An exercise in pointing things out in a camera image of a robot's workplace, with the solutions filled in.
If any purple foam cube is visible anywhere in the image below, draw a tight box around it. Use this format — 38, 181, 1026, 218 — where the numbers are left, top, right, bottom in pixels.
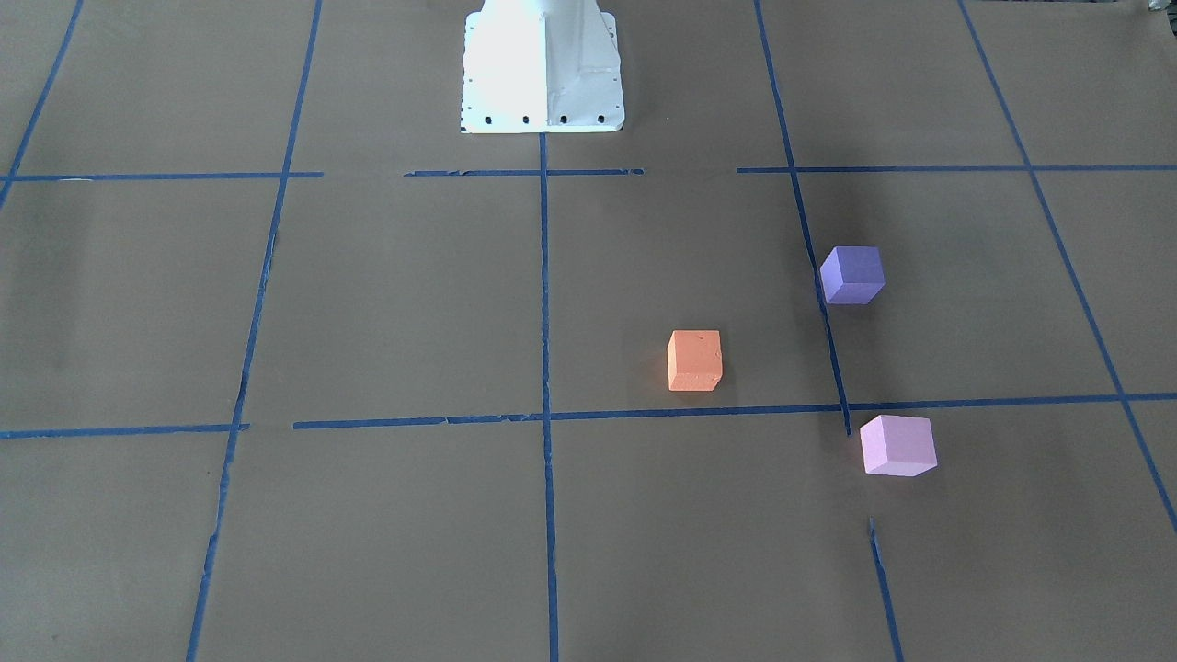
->
818, 245, 886, 304

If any orange foam cube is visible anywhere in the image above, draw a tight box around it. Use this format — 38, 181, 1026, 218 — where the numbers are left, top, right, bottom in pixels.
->
666, 327, 724, 393

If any pink foam cube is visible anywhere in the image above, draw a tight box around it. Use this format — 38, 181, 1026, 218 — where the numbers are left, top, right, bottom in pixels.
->
859, 415, 939, 477

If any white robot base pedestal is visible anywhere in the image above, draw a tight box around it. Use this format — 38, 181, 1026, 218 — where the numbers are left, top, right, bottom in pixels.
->
460, 1, 626, 134

